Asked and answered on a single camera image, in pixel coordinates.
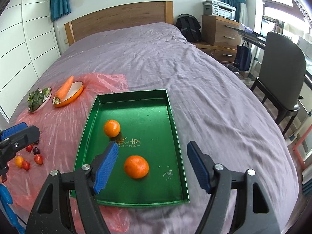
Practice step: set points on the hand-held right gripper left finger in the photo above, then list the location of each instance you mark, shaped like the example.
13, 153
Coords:
107, 165

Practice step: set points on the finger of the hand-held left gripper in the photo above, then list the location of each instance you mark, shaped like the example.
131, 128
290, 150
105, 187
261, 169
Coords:
14, 128
24, 136

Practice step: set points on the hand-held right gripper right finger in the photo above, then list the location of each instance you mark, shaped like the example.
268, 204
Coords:
198, 165

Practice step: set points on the red cherry tomato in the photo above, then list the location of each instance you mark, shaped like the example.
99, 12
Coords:
25, 165
38, 159
29, 148

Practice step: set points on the small dark purple plum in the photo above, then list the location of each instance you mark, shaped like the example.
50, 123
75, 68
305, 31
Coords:
36, 150

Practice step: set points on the small orange kumquat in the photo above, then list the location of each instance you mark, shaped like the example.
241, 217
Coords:
19, 161

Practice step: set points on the orange mandarin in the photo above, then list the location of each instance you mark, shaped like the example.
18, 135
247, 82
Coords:
136, 167
112, 128

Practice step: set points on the green rectangular tray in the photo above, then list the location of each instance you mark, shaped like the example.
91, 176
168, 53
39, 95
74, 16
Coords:
146, 117

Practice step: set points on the green leafy vegetable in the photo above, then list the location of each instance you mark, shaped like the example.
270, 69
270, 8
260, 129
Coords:
35, 100

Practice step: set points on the pink plastic sheet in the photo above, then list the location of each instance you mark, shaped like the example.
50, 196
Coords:
61, 126

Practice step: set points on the white round plate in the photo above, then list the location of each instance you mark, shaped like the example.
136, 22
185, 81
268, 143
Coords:
46, 98

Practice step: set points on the orange carrot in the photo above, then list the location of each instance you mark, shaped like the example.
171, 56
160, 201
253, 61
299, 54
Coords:
64, 89

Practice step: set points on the orange oval bowl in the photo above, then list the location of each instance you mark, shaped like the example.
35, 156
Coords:
76, 90

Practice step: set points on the white wardrobe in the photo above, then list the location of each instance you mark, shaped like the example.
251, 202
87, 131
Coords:
22, 41

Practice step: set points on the trash bin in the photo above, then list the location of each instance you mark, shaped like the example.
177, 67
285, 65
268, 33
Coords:
231, 68

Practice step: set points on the teal box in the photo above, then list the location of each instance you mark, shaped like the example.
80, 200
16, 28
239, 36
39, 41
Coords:
307, 182

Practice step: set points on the dark blue bag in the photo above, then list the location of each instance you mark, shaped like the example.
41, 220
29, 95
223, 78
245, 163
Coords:
242, 57

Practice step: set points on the grey chair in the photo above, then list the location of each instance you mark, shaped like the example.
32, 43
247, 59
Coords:
282, 73

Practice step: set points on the wooden drawer chest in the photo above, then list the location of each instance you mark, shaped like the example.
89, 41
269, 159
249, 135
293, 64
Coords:
219, 33

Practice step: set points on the desk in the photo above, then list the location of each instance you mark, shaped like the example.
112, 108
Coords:
251, 40

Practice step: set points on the black backpack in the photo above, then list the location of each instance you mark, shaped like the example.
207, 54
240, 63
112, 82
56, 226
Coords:
189, 28

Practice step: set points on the wooden headboard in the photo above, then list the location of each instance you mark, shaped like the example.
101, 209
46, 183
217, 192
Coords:
121, 17

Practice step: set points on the laptop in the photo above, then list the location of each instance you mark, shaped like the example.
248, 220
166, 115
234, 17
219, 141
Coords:
268, 28

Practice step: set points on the white printer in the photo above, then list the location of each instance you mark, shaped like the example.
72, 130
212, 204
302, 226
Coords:
219, 8

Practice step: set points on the pink metal frame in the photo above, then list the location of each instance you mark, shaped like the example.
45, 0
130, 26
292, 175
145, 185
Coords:
301, 141

